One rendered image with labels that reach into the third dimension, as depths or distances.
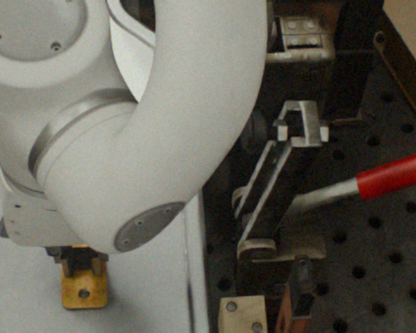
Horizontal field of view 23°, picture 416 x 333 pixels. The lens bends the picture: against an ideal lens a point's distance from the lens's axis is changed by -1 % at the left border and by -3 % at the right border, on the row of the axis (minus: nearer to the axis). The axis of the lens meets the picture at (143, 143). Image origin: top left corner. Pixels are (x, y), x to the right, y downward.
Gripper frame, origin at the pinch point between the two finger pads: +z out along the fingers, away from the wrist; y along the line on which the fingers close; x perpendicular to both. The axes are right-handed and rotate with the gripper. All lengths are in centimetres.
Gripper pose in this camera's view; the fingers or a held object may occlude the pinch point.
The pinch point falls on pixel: (81, 250)
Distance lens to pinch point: 83.8
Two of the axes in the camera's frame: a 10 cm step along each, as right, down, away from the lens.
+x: 0.5, 8.7, -5.0
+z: 0.3, 5.0, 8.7
